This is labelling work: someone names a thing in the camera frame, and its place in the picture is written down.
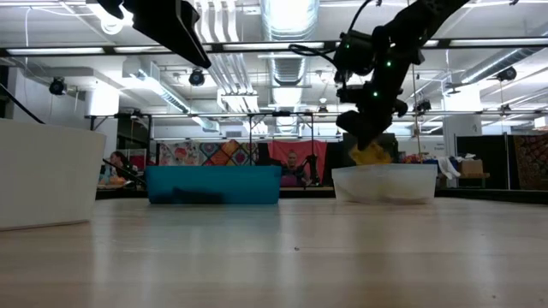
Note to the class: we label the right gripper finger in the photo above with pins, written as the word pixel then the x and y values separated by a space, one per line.
pixel 364 128

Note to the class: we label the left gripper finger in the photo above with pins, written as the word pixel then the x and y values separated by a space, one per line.
pixel 171 25

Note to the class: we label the yellow candy pack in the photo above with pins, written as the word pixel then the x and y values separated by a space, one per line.
pixel 372 157

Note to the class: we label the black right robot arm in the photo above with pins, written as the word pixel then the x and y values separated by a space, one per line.
pixel 428 17

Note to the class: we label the black background robot arm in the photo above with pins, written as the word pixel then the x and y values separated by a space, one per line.
pixel 312 164

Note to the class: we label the round white ceiling lamp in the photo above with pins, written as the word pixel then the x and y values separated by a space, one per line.
pixel 112 25

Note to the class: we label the black cabinet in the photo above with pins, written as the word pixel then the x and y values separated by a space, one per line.
pixel 394 147

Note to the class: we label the black hanging spotlight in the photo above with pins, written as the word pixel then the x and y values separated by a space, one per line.
pixel 506 73
pixel 423 107
pixel 57 85
pixel 197 78

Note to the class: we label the clear plastic bin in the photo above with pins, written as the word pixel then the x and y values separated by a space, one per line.
pixel 385 184

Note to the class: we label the red hanging cloth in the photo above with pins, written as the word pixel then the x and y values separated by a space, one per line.
pixel 299 145

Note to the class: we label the person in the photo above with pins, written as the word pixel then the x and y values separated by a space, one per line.
pixel 115 167
pixel 293 171

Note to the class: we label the black metal truss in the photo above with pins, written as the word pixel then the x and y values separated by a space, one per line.
pixel 280 114

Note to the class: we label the white cloth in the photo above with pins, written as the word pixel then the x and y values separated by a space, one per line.
pixel 447 167

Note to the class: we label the white pillar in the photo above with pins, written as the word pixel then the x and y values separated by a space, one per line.
pixel 462 137

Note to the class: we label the cardboard box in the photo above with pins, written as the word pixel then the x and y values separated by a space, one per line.
pixel 471 167

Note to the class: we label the black partition panel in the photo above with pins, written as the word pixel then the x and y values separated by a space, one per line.
pixel 484 162

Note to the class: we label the colourful patchwork quilt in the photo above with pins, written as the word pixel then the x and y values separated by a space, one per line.
pixel 214 154

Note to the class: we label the blue plastic bin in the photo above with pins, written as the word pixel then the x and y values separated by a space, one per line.
pixel 214 179

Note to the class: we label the brown patterned cloth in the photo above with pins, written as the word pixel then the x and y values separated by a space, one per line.
pixel 533 162

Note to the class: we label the white plastic bin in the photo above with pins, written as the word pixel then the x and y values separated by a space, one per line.
pixel 47 171

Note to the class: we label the black overhead frame beam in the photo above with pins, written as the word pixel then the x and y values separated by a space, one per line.
pixel 216 47

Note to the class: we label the black aluminium table frame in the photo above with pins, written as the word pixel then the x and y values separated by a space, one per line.
pixel 306 193

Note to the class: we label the silver ceiling duct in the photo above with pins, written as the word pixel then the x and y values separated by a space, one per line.
pixel 496 64
pixel 289 25

